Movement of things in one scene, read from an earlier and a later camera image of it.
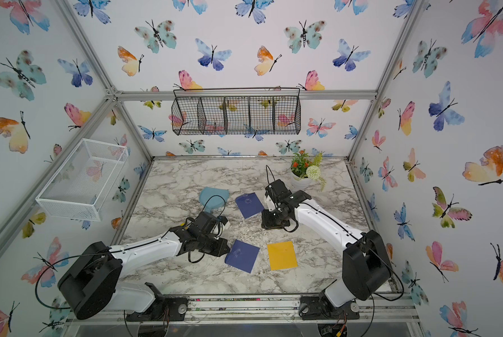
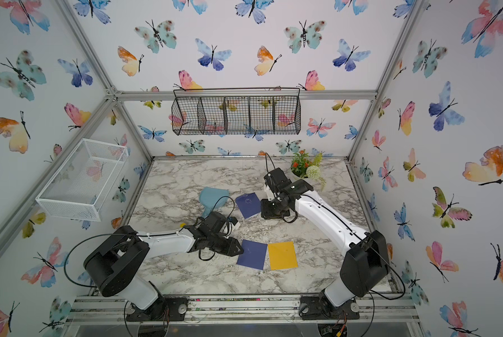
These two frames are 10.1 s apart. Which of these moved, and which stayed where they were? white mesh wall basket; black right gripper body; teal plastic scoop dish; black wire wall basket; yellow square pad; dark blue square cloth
Moved: black right gripper body; dark blue square cloth
Stayed: yellow square pad; white mesh wall basket; black wire wall basket; teal plastic scoop dish
